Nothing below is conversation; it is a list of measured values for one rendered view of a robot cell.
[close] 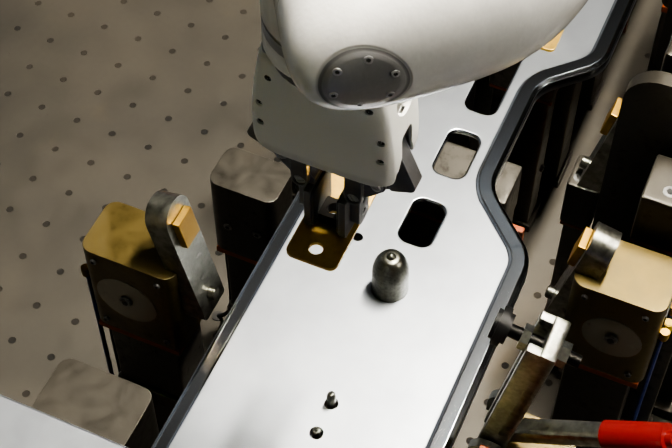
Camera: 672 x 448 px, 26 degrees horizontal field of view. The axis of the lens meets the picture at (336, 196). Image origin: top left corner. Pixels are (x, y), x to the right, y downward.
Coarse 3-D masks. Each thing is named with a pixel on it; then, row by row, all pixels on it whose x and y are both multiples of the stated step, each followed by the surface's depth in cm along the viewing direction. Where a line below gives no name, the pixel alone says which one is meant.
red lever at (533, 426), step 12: (528, 420) 110; (540, 420) 110; (552, 420) 109; (564, 420) 108; (612, 420) 106; (516, 432) 110; (528, 432) 109; (540, 432) 109; (552, 432) 108; (564, 432) 108; (576, 432) 107; (588, 432) 106; (600, 432) 105; (612, 432) 105; (624, 432) 104; (636, 432) 104; (648, 432) 103; (660, 432) 102; (552, 444) 109; (564, 444) 108; (576, 444) 107; (588, 444) 107; (600, 444) 106; (612, 444) 105; (624, 444) 104; (636, 444) 104; (648, 444) 103; (660, 444) 102
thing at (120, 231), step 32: (96, 224) 126; (128, 224) 126; (96, 256) 124; (128, 256) 124; (96, 288) 129; (128, 288) 126; (160, 288) 124; (128, 320) 131; (160, 320) 129; (192, 320) 131; (128, 352) 138; (160, 352) 135; (192, 352) 138; (160, 384) 140; (160, 416) 145
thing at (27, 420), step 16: (0, 400) 121; (0, 416) 120; (16, 416) 120; (32, 416) 120; (48, 416) 120; (0, 432) 119; (16, 432) 119; (32, 432) 119; (48, 432) 119; (64, 432) 119; (80, 432) 119
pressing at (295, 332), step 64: (576, 64) 143; (448, 128) 139; (512, 128) 138; (384, 192) 134; (448, 192) 134; (448, 256) 130; (512, 256) 129; (256, 320) 126; (320, 320) 126; (384, 320) 126; (448, 320) 126; (192, 384) 122; (256, 384) 122; (320, 384) 122; (384, 384) 122; (448, 384) 122
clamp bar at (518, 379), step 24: (504, 312) 100; (504, 336) 100; (528, 336) 100; (552, 336) 100; (528, 360) 100; (552, 360) 99; (576, 360) 100; (504, 384) 109; (528, 384) 102; (504, 408) 106; (528, 408) 105; (480, 432) 111; (504, 432) 109
